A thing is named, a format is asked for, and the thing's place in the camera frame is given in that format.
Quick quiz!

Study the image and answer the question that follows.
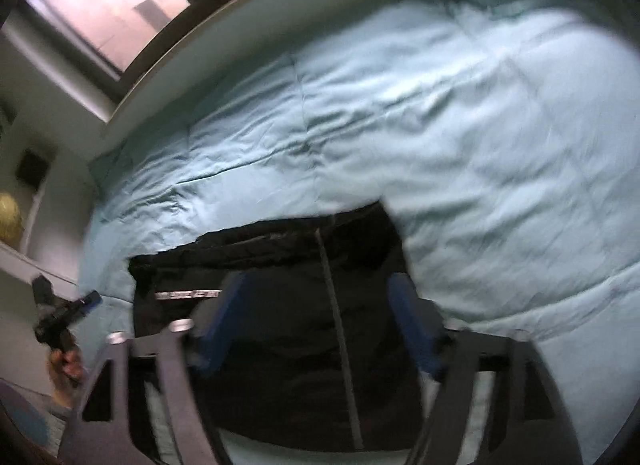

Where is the yellow ball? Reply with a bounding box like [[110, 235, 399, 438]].
[[0, 192, 24, 252]]

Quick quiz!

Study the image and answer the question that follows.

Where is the black hooded jacket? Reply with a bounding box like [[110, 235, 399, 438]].
[[127, 200, 447, 455]]

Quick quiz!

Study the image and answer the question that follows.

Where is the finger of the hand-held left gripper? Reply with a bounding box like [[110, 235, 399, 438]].
[[74, 291, 104, 317]]

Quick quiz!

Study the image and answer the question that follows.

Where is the grey framed window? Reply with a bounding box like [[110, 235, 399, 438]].
[[0, 0, 286, 123]]

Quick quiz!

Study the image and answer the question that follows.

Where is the dark square box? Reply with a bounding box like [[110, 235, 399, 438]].
[[16, 148, 49, 189]]

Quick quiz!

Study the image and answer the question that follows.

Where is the light blue quilted blanket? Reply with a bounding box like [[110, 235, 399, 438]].
[[79, 0, 640, 465]]

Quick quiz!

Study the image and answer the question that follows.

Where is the white window sill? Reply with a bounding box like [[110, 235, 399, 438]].
[[90, 0, 458, 168]]

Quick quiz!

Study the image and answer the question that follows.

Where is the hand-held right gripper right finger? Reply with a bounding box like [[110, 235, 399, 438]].
[[386, 272, 585, 465]]

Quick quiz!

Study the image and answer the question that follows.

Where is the white wall shelf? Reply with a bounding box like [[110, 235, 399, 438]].
[[0, 237, 83, 303]]

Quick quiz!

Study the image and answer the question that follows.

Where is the person's left hand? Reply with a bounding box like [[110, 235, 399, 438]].
[[47, 347, 87, 398]]

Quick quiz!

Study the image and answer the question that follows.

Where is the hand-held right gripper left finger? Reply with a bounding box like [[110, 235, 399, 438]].
[[59, 272, 247, 465]]

